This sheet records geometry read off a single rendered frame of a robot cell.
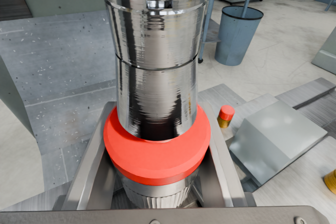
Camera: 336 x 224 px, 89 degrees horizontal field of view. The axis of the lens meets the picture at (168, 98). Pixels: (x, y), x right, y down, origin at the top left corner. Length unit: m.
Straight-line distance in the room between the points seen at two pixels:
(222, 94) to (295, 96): 0.24
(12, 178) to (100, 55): 1.38
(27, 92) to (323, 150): 0.48
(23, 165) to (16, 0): 1.40
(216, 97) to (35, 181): 1.43
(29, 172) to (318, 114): 1.63
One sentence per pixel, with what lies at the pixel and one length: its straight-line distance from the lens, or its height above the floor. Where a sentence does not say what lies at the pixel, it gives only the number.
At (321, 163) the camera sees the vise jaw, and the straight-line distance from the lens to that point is 0.25.
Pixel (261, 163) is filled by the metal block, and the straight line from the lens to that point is 0.21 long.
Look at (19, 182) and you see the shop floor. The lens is 1.64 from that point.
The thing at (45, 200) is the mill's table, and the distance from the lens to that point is 0.33.
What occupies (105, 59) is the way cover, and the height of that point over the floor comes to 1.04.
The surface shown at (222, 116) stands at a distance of 0.21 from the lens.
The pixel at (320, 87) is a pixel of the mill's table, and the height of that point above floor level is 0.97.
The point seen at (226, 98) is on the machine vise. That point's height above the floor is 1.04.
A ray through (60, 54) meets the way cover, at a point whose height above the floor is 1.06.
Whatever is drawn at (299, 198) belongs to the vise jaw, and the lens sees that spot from 0.21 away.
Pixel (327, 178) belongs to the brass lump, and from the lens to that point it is 0.23.
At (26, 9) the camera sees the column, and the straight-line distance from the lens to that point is 0.43.
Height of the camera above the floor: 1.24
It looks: 43 degrees down
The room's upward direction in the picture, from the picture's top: 2 degrees clockwise
